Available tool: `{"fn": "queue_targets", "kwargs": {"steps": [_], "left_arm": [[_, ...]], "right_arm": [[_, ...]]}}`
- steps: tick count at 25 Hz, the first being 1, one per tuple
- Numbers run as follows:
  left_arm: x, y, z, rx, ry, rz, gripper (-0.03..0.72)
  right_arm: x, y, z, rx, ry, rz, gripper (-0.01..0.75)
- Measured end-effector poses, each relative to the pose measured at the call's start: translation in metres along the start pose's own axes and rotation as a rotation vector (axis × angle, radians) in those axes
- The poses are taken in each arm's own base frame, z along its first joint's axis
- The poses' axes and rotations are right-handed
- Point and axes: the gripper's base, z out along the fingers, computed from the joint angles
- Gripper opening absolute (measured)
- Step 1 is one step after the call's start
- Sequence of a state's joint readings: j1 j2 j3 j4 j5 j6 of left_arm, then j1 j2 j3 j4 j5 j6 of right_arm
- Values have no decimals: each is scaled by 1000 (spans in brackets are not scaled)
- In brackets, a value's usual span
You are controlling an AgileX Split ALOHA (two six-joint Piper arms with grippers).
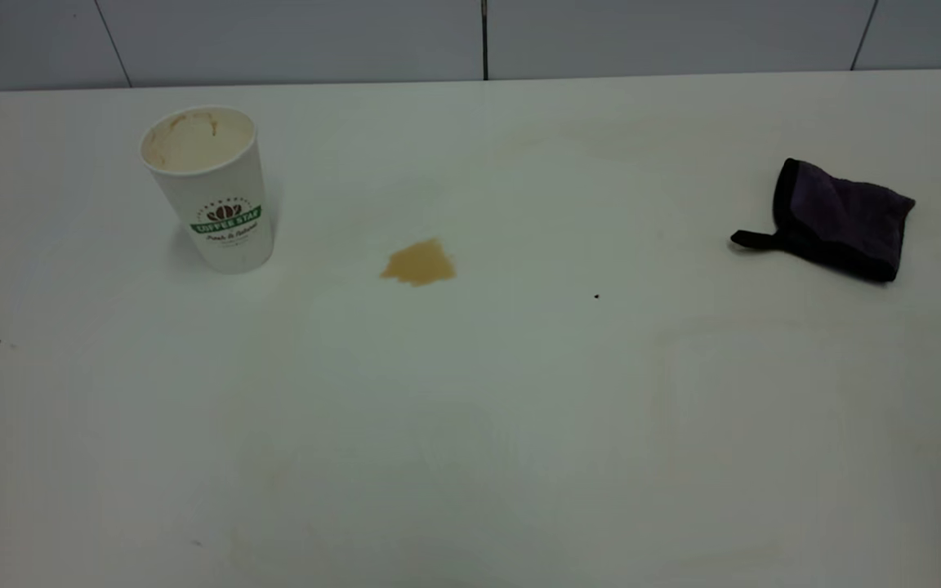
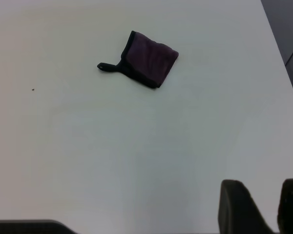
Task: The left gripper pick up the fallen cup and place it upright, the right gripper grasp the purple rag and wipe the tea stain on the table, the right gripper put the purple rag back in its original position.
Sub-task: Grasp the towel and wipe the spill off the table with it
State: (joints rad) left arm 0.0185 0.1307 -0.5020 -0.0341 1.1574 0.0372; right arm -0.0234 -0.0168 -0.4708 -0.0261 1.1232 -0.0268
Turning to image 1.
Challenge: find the white paper coffee cup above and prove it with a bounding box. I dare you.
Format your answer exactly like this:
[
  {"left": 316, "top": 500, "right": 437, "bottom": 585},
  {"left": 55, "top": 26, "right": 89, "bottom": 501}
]
[{"left": 139, "top": 105, "right": 276, "bottom": 275}]

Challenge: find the dark purple cloth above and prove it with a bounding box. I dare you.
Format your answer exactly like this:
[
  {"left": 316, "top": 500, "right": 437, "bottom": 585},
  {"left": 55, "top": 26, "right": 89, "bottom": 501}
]
[{"left": 730, "top": 158, "right": 917, "bottom": 283}]

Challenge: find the brown coffee spill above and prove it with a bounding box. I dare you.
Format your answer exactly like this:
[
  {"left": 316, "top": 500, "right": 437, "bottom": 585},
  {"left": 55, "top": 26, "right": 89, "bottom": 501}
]
[{"left": 380, "top": 238, "right": 457, "bottom": 287}]

